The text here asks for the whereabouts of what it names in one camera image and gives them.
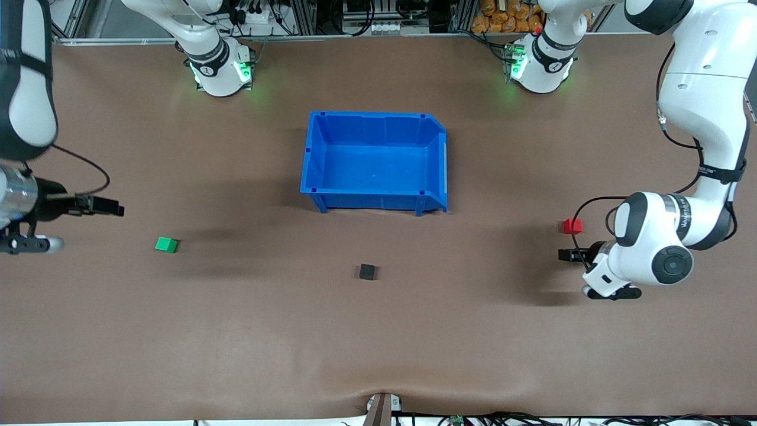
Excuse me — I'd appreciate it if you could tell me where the brown table mat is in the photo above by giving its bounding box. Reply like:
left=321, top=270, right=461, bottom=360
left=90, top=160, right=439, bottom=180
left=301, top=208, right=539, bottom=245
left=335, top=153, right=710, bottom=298
left=0, top=33, right=757, bottom=424

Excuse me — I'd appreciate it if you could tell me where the blue plastic storage bin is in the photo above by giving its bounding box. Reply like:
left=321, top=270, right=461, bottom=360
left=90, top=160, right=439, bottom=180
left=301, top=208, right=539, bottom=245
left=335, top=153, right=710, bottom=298
left=300, top=111, right=449, bottom=217

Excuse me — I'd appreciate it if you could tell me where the white power strip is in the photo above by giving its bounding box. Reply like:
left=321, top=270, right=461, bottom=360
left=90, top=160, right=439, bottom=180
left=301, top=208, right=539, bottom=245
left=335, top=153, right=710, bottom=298
left=228, top=3, right=276, bottom=27

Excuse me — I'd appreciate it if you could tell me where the orange packaged goods pile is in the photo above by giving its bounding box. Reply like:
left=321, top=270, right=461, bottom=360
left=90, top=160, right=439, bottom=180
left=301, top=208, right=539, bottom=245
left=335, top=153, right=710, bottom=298
left=471, top=0, right=545, bottom=34

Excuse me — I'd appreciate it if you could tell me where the metal table clamp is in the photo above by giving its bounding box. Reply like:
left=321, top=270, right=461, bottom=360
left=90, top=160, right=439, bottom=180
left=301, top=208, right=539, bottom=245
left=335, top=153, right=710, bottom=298
left=364, top=392, right=404, bottom=426

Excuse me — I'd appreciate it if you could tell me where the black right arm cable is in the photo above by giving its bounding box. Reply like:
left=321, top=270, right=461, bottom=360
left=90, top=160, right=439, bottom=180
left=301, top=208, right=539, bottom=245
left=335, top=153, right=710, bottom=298
left=50, top=144, right=112, bottom=197

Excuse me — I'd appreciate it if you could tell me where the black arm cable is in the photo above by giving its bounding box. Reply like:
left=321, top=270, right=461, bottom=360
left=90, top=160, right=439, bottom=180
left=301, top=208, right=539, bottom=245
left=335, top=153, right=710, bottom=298
left=571, top=41, right=740, bottom=273
left=50, top=144, right=112, bottom=197

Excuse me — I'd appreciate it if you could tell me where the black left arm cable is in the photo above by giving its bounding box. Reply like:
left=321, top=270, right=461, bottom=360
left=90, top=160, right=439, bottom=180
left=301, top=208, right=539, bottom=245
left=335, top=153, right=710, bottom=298
left=571, top=41, right=740, bottom=273

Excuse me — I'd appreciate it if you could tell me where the aluminium frame rail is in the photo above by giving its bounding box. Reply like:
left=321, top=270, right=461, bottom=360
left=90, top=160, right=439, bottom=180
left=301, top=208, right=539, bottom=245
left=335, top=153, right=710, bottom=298
left=50, top=34, right=675, bottom=47

